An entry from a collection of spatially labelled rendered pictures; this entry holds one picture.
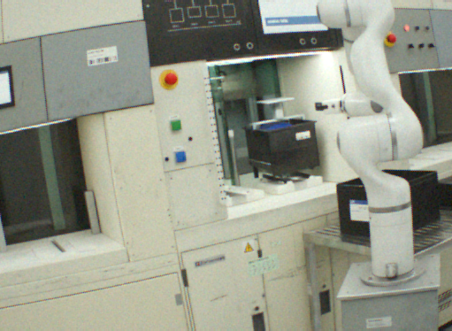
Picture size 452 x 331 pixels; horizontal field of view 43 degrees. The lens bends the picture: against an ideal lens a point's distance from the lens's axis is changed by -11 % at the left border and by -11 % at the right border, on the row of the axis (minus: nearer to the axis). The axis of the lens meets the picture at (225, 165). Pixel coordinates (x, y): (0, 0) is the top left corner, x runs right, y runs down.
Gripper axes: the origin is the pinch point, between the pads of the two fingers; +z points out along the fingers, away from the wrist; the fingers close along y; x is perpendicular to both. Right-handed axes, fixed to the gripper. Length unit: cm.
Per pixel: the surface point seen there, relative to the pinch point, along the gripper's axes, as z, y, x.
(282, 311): 2, -26, -71
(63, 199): 47, -89, -21
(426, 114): 46, 102, -15
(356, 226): -23.6, -9.0, -39.4
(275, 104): 29.3, -2.7, 1.5
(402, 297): -79, -36, -45
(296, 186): 21.7, -2.7, -30.2
